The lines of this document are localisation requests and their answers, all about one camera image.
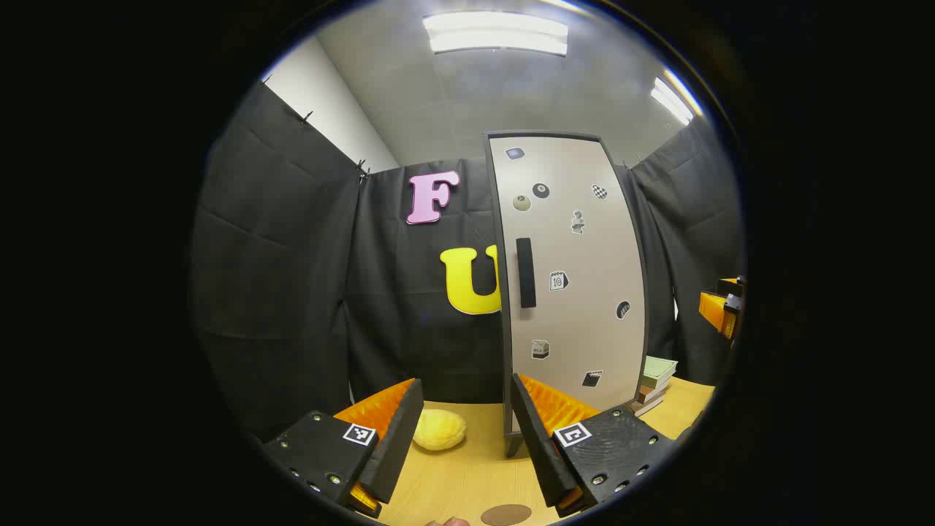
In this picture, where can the brown book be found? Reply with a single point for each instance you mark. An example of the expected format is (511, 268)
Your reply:
(649, 394)

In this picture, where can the yellow lemon toy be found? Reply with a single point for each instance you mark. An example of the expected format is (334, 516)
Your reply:
(438, 429)

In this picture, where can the large ceiling light panel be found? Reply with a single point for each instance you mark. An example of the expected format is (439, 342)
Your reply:
(497, 33)

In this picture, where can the grey book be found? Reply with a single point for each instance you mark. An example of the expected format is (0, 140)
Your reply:
(646, 407)

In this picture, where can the beige cabinet door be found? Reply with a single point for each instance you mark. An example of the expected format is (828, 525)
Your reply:
(584, 292)

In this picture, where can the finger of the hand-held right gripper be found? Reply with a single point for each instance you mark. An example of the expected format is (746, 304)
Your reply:
(712, 307)

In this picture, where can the black backdrop cloth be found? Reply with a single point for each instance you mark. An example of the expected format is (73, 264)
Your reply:
(292, 277)

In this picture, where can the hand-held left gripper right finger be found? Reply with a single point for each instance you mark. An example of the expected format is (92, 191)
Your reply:
(537, 446)

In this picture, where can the dark grey cabinet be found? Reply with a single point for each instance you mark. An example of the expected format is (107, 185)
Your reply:
(505, 351)

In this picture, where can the brown round coaster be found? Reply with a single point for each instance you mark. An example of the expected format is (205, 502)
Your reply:
(505, 515)

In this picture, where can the green notebook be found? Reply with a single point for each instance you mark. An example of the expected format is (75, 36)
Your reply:
(661, 367)

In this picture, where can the narrow ceiling light panel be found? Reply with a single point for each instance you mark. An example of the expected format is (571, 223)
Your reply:
(673, 98)

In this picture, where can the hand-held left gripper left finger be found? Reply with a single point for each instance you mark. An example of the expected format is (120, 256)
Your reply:
(398, 446)

